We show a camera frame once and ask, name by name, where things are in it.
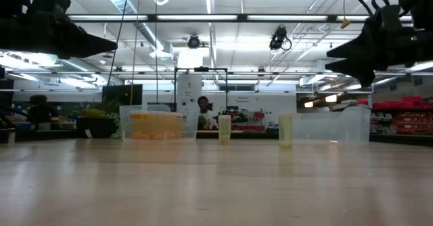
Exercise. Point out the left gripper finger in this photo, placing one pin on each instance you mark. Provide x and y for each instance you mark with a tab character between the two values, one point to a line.
81	48
84	36

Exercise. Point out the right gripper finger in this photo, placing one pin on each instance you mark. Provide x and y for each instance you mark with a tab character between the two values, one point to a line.
358	68
358	48

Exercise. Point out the black background robot arm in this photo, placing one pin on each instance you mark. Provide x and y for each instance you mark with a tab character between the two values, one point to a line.
236	117

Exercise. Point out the clear plastic bin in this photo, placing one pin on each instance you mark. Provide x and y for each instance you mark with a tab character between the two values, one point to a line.
338	124
191	128

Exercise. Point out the red storage bins shelf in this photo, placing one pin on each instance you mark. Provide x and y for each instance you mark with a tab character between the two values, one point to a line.
409	104

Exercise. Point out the black monitor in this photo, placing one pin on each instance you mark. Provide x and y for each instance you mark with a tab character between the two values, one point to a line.
122	94

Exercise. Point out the person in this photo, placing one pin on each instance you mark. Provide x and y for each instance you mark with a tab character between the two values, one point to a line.
203	104
40	114

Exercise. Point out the hanging black spotlight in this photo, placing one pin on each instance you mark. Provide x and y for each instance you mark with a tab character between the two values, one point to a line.
279	38
193	41

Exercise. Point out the potted green plant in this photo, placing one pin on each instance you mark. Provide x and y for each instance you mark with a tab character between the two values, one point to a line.
96	128

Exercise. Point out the red storage boxes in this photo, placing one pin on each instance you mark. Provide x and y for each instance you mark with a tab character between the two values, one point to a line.
258	115

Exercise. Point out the black ceiling beam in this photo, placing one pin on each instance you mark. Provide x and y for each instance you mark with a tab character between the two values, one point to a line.
242	17

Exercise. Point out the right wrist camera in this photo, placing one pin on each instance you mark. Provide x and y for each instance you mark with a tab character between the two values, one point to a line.
389	18

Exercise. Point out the small grey post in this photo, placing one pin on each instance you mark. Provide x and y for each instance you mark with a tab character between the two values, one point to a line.
11	136

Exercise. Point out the black table frame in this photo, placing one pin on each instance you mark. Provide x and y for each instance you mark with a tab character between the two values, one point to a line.
257	135

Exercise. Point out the black gantry frame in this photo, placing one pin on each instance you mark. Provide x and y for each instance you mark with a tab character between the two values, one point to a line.
226	90

